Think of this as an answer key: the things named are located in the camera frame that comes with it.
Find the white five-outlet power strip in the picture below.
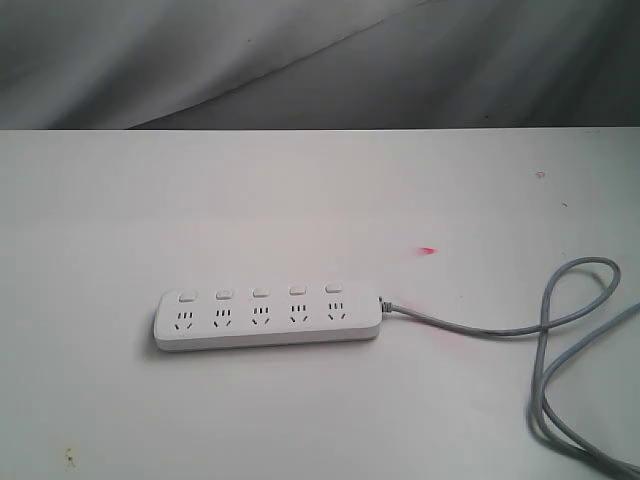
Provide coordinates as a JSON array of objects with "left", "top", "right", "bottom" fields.
[{"left": 153, "top": 281, "right": 383, "bottom": 352}]

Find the grey backdrop cloth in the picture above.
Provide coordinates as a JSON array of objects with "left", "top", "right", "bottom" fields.
[{"left": 1, "top": 1, "right": 639, "bottom": 130}]

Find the grey power cord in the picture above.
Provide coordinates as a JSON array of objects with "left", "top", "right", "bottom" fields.
[{"left": 378, "top": 257, "right": 640, "bottom": 474}]

